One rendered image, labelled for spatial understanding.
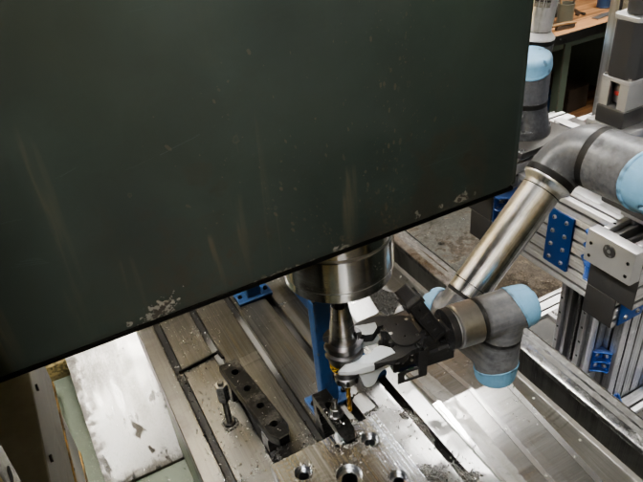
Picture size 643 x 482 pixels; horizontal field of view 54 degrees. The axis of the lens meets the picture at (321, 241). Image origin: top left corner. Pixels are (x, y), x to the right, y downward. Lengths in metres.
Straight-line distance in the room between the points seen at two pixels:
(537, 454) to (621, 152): 0.76
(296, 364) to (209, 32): 1.09
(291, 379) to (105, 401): 0.57
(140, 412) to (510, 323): 1.09
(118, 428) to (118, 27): 1.40
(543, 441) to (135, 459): 1.01
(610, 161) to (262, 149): 0.71
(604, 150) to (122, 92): 0.85
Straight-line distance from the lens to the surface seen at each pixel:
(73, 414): 2.01
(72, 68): 0.54
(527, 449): 1.62
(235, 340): 1.63
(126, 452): 1.80
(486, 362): 1.16
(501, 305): 1.08
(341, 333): 0.95
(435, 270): 1.97
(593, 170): 1.19
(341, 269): 0.80
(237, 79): 0.58
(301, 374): 1.52
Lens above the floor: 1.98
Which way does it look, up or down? 34 degrees down
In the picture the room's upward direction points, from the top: 6 degrees counter-clockwise
